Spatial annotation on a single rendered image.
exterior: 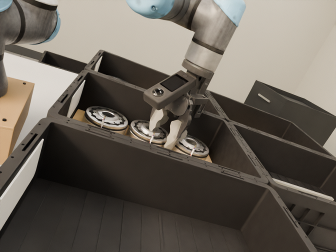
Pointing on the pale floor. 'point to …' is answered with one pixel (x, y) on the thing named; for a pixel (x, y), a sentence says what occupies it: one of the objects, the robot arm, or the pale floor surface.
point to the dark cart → (293, 110)
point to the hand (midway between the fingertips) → (157, 141)
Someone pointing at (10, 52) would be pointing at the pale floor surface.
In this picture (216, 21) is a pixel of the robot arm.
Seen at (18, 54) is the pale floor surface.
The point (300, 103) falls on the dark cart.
